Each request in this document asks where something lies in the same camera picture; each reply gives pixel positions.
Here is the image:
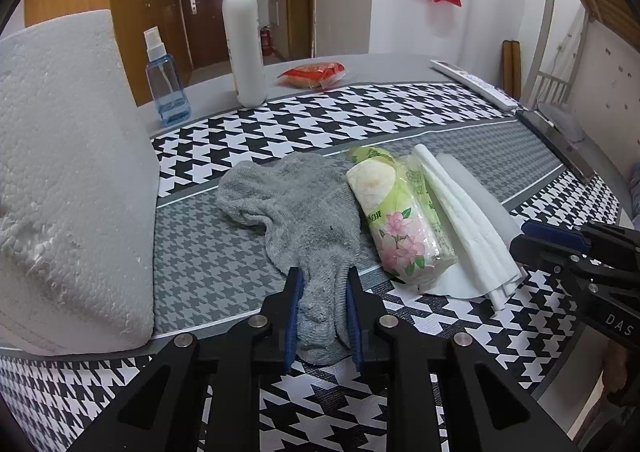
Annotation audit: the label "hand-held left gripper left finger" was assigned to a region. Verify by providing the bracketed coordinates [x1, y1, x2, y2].
[67, 267, 307, 452]

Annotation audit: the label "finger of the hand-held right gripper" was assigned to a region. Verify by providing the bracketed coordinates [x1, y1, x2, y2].
[521, 220, 640, 258]
[510, 234, 640, 284]

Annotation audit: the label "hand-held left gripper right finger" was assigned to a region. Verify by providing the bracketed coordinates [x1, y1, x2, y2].
[346, 266, 581, 452]

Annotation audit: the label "green floral tissue pack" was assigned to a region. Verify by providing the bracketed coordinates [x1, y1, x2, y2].
[346, 146, 458, 285]

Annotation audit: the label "grey sock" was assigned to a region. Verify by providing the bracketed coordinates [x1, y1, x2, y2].
[216, 153, 362, 365]

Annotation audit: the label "white foam box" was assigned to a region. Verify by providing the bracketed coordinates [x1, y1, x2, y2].
[0, 9, 160, 358]

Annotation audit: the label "white folded paper towels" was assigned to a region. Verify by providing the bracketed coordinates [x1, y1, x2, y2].
[412, 144, 523, 310]

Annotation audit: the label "white foam sheet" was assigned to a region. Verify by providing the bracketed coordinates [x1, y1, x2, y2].
[400, 154, 521, 298]

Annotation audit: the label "black phone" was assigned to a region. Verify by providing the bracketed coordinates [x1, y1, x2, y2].
[517, 109, 598, 180]

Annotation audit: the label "grey folded cloth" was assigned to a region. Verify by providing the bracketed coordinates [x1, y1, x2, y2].
[537, 102, 586, 143]

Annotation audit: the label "white remote control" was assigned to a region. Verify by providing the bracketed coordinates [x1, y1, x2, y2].
[431, 59, 518, 108]

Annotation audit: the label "houndstooth table mat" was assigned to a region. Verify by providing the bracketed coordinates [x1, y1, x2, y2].
[0, 82, 631, 452]

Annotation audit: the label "metal bunk bed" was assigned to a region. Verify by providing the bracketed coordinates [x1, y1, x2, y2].
[520, 0, 640, 173]

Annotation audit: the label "red snack packet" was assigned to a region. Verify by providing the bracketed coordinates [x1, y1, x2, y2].
[277, 61, 346, 90]

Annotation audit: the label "blue spray bottle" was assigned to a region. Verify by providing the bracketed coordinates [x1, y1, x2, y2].
[144, 28, 192, 128]

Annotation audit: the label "white lotion pump bottle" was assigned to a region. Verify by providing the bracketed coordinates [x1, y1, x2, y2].
[209, 0, 268, 108]

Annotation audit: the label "dark brown door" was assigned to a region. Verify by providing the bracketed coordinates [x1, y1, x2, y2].
[175, 0, 256, 78]

